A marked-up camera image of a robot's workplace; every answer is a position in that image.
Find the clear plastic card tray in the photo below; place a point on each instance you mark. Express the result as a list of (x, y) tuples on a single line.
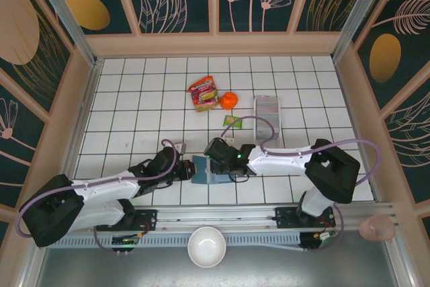
[(267, 109)]

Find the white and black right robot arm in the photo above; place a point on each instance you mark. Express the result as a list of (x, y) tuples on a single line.
[(279, 166)]

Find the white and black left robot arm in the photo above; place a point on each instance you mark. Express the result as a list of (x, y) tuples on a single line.
[(100, 190)]

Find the small green packet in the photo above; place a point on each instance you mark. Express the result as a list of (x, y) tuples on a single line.
[(232, 121)]

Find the orange mandarin fruit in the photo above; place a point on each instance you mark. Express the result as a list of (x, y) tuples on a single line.
[(229, 101)]

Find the red orange snack packet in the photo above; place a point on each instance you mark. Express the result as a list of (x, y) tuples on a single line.
[(203, 93)]

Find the white bowl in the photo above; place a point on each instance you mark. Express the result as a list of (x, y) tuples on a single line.
[(206, 246)]

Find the small controller circuit board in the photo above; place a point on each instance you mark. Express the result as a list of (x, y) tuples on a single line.
[(324, 236), (126, 240)]

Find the grey metal sheet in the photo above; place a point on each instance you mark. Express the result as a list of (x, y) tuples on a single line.
[(134, 270)]

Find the pink plastic cup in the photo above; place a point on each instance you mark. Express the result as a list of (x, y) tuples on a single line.
[(376, 228)]

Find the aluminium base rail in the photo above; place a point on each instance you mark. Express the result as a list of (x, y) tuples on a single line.
[(215, 214)]

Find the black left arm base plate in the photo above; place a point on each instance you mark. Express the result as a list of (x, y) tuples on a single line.
[(148, 219)]

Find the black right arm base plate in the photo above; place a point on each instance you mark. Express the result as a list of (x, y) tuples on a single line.
[(285, 216)]

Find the aluminium frame post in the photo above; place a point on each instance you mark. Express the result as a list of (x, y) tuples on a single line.
[(70, 21), (363, 14)]

